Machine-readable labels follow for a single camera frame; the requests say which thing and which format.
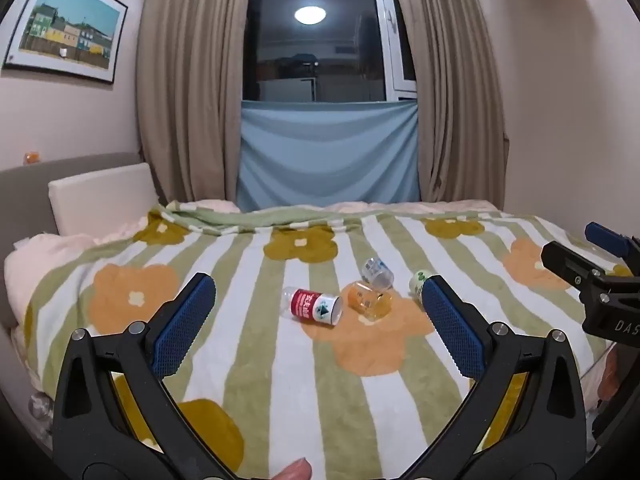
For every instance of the green label white cup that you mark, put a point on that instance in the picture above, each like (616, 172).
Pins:
(416, 284)

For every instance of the grey headboard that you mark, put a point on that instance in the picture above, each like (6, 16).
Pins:
(25, 200)

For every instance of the red label plastic bottle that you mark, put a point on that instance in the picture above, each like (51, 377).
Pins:
(312, 306)

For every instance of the framed houses picture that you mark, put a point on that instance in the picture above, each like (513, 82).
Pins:
(67, 22)

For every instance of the striped flower print blanket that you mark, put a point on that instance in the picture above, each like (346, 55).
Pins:
(280, 385)

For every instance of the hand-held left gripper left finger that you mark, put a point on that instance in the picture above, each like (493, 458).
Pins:
(184, 327)

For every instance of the light blue cloth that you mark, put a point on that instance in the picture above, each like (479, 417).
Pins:
(327, 155)

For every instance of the window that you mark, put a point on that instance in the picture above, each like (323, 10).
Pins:
(320, 45)

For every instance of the white cushion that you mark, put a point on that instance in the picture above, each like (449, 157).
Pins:
(100, 197)

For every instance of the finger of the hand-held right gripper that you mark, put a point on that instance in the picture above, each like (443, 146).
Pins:
(565, 261)
(606, 236)

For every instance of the clear plastic bottle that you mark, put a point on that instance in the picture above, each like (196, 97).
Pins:
(41, 415)

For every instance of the small orange object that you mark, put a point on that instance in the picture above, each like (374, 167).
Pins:
(31, 158)

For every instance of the beige curtain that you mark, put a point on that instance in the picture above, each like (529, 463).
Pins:
(455, 85)
(192, 85)

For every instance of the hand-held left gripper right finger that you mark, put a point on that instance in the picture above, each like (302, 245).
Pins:
(450, 332)

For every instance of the blue label clear cup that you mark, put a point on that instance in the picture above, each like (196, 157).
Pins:
(377, 272)

